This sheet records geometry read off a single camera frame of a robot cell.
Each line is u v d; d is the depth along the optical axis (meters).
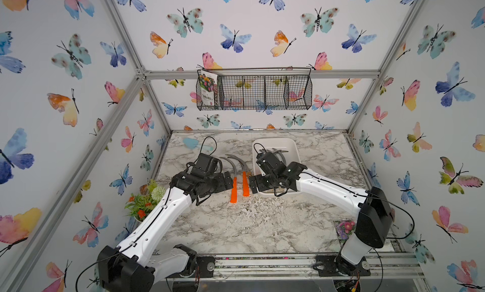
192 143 1.15
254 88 0.98
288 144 1.10
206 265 0.74
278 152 1.10
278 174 0.61
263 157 0.63
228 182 0.70
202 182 0.54
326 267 0.74
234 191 0.93
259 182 0.73
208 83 0.89
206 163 0.58
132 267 0.37
